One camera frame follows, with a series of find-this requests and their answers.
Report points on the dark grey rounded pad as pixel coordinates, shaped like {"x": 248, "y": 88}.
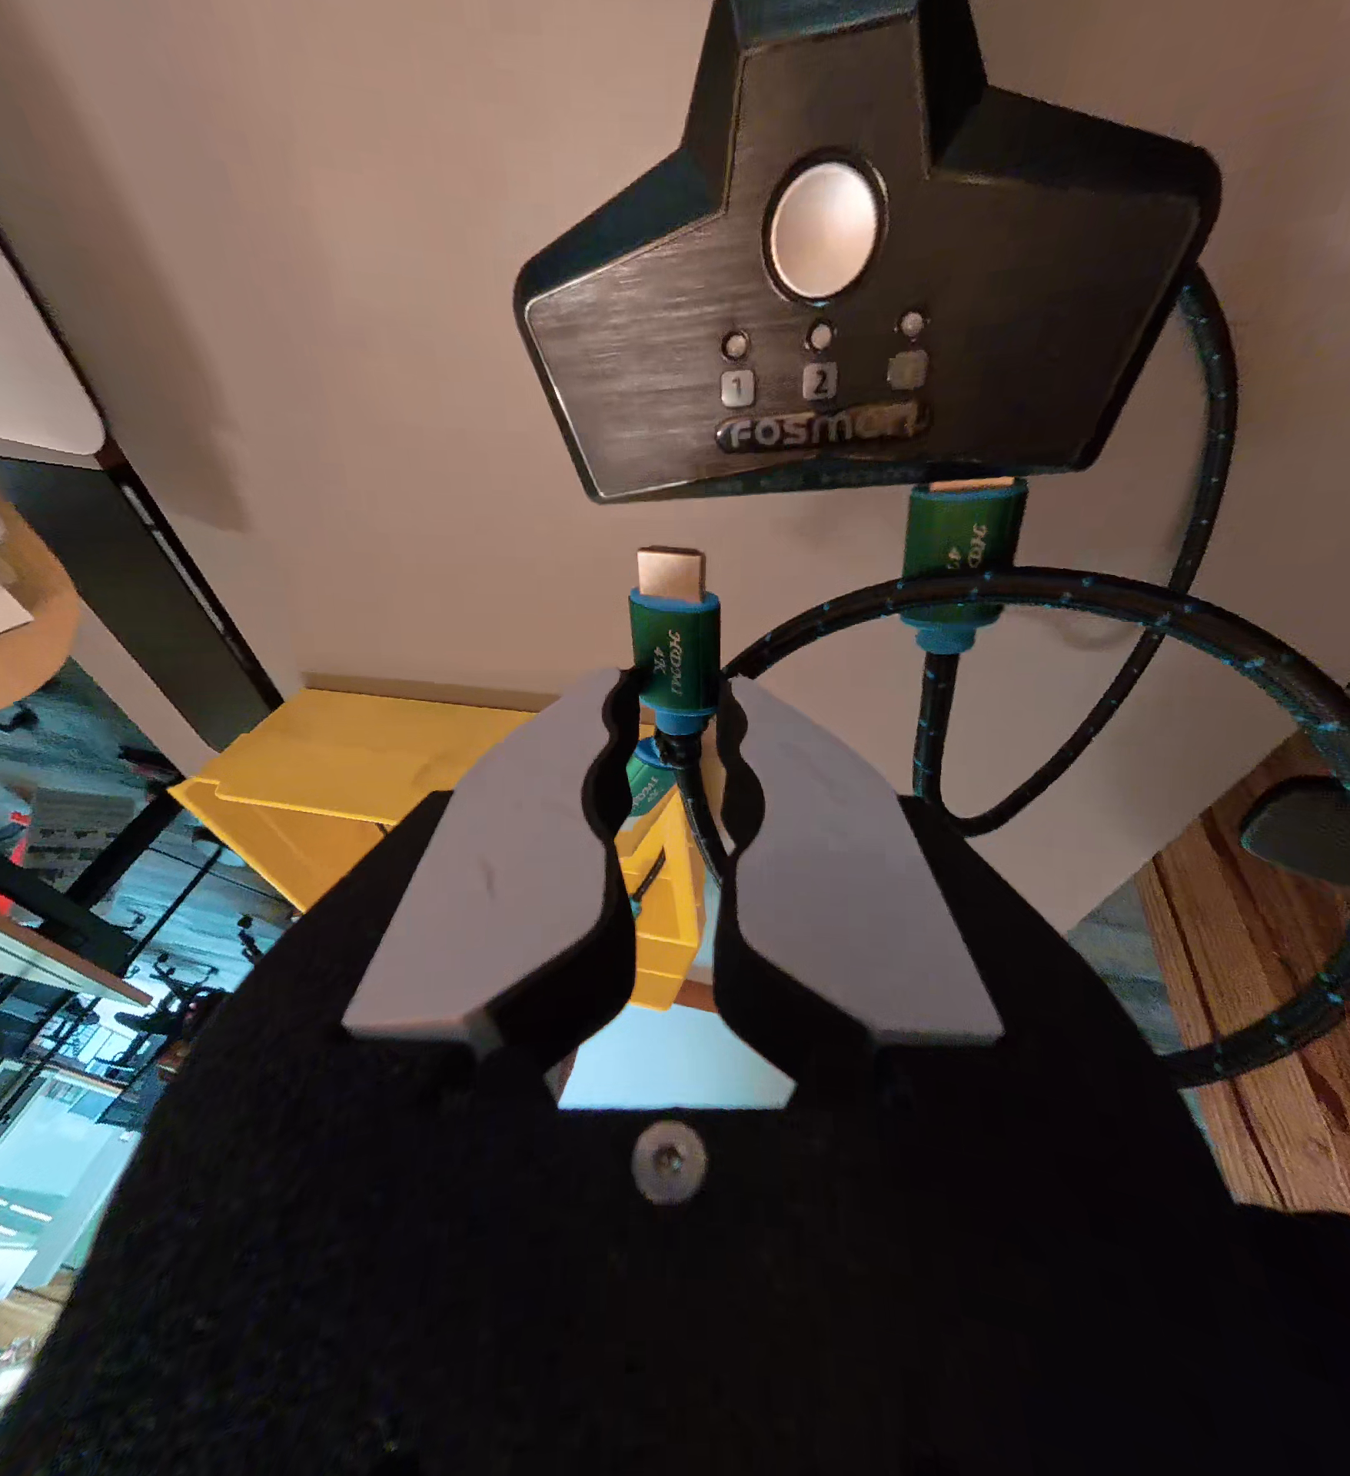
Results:
{"x": 1305, "y": 837}

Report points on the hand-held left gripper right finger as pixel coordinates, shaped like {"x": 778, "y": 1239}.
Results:
{"x": 861, "y": 900}

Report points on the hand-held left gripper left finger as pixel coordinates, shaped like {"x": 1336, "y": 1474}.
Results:
{"x": 480, "y": 877}

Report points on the white panel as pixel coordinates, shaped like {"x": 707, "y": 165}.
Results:
{"x": 7, "y": 322}

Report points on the black desk leg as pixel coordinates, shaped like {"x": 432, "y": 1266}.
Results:
{"x": 144, "y": 577}

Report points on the grey table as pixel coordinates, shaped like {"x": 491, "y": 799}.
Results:
{"x": 41, "y": 952}

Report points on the round wooden table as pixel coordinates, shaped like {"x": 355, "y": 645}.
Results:
{"x": 47, "y": 645}

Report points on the wooden plank board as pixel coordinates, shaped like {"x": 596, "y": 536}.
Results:
{"x": 1297, "y": 1107}

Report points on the yellow plastic bin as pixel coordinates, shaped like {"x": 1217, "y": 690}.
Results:
{"x": 342, "y": 783}

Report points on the black HDMI switch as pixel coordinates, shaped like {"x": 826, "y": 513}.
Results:
{"x": 652, "y": 345}

